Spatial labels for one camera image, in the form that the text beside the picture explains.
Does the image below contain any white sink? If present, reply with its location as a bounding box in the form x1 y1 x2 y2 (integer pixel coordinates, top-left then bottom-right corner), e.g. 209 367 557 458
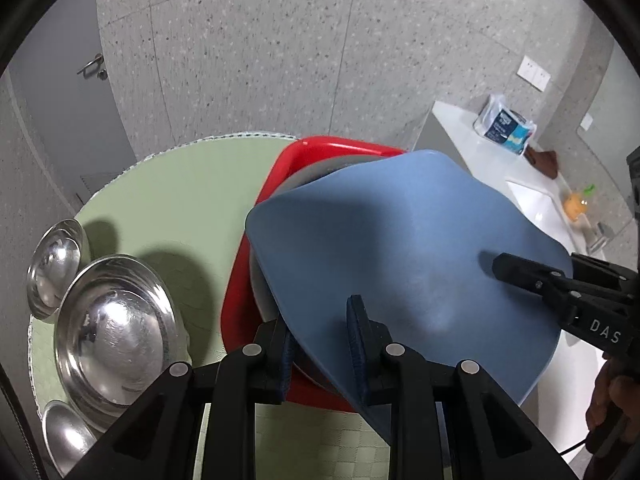
504 179 577 257

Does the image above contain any tissue pack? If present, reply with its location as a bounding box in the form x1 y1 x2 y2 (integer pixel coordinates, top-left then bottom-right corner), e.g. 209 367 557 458
472 93 539 156

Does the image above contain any red plastic basin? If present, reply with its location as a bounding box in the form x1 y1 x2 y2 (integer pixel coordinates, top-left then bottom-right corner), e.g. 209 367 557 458
219 135 407 414

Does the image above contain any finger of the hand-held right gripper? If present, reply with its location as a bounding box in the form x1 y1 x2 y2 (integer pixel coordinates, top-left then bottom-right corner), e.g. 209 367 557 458
492 252 577 312
570 252 639 287

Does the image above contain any small steel bowl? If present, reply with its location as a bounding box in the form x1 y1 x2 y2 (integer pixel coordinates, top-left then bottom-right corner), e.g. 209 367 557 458
41 399 99 479

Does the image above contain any orange bottle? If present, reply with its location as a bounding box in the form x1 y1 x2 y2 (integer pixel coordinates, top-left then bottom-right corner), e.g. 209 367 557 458
562 184 599 224

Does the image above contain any blue plate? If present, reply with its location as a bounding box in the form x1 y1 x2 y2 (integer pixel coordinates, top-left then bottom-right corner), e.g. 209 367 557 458
244 149 574 449

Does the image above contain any white double wall socket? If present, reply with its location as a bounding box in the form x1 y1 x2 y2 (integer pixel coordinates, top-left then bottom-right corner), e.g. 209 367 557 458
517 54 552 92

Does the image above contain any white counter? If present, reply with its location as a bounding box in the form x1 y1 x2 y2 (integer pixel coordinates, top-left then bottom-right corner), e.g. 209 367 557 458
412 100 627 463

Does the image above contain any black cable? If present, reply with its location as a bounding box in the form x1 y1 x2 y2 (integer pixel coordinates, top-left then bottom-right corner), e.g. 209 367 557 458
559 437 593 457

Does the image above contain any brown cloth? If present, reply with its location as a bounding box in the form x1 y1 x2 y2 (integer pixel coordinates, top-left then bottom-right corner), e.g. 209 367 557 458
524 144 560 179

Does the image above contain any grey door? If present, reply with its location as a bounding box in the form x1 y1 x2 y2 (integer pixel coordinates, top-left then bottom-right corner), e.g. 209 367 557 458
6 4 137 213

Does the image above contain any metal faucet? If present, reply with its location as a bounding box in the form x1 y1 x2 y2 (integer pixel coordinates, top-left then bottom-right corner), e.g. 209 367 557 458
582 219 614 254

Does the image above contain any green placemat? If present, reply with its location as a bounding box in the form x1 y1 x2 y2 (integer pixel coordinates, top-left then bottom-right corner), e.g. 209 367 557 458
27 131 397 480

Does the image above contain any large steel bowl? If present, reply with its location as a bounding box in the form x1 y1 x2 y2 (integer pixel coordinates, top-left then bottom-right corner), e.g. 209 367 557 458
53 254 182 434

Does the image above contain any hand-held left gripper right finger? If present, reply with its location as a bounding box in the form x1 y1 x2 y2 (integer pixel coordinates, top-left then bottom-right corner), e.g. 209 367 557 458
346 294 582 480

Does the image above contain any person's right hand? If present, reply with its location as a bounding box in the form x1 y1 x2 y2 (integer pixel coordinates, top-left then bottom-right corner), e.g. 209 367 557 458
585 359 640 434

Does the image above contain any grey plate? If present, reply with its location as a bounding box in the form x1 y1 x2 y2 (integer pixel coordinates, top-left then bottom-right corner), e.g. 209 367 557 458
249 154 387 397

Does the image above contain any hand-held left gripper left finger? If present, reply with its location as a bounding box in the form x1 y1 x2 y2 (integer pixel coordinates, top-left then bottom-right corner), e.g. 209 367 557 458
64 317 299 480

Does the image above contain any metal door handle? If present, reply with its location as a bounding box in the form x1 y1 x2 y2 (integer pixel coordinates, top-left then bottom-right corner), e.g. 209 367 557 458
76 53 109 81

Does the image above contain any medium steel bowl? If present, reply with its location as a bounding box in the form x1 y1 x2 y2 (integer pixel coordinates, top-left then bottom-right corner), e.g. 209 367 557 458
26 218 92 324

